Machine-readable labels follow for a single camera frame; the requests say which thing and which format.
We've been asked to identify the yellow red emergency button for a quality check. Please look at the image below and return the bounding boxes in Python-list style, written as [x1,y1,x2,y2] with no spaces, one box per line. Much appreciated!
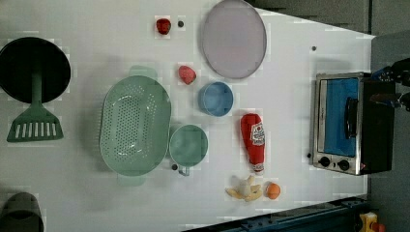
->
[360,212,386,232]

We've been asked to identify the blue bowl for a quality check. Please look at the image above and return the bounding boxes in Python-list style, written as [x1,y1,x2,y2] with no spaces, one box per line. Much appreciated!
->
[197,81,234,117]

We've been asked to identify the red ketchup bottle toy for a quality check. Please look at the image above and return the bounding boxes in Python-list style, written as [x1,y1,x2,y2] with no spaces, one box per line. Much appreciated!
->
[240,113,265,175]

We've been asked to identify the green cup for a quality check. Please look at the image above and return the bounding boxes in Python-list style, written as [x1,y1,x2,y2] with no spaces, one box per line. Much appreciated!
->
[168,125,209,177]

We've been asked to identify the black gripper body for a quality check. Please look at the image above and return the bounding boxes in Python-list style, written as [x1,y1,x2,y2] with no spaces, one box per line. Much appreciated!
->
[370,58,410,111]

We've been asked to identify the grey cylindrical cup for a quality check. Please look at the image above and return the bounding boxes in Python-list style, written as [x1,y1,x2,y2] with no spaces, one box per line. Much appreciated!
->
[0,192,44,232]

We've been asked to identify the black frying pan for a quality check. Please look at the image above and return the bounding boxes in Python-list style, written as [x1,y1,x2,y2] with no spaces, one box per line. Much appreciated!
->
[0,37,71,103]

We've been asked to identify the pink strawberry toy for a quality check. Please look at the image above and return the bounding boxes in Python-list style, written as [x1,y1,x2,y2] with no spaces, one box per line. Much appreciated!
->
[178,66,196,85]

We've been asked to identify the black silver toaster oven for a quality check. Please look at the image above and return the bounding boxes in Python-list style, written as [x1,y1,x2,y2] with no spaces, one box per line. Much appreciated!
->
[312,72,395,176]

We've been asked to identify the large grey round plate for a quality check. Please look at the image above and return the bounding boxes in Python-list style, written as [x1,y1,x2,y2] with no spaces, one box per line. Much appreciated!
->
[201,0,267,79]

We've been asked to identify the orange fruit toy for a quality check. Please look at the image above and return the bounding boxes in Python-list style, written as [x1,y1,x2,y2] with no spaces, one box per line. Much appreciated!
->
[266,183,281,200]

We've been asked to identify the dark red strawberry toy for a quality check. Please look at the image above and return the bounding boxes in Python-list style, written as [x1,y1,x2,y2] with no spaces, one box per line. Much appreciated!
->
[156,18,171,35]

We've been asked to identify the green oval colander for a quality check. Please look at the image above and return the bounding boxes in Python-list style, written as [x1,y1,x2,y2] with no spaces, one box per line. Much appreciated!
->
[100,65,171,187]

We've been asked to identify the green slotted spatula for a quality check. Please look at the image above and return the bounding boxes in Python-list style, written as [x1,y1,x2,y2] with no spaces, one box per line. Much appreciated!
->
[7,72,64,143]

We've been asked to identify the blue metal frame rail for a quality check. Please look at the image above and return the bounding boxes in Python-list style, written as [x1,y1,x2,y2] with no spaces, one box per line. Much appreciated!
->
[184,197,369,232]

